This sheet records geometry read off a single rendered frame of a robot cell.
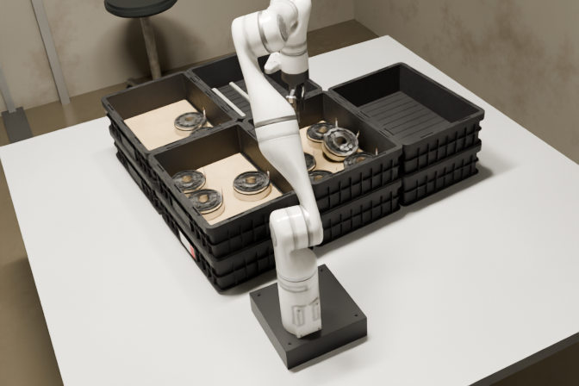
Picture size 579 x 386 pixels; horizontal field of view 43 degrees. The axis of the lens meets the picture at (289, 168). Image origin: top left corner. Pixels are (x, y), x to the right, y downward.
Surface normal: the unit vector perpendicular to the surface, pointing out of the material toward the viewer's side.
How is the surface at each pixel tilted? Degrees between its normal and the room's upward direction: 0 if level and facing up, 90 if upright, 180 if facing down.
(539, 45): 90
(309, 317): 90
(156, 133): 0
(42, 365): 0
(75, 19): 90
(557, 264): 0
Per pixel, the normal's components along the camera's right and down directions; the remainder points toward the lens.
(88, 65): 0.44, 0.50
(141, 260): -0.07, -0.81
